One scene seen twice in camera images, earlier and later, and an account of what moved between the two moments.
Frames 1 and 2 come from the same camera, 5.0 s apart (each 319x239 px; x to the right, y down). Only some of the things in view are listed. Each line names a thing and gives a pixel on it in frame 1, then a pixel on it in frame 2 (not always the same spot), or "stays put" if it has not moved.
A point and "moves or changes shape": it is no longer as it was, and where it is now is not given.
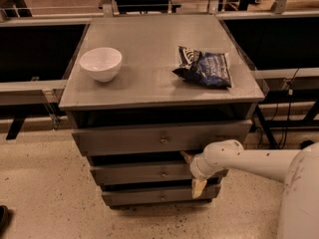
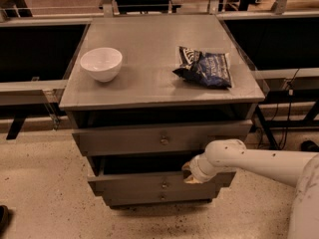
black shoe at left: (4, 218) stays put
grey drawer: (150, 173) moves or changes shape
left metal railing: (37, 56) stays put
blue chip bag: (208, 69) stays put
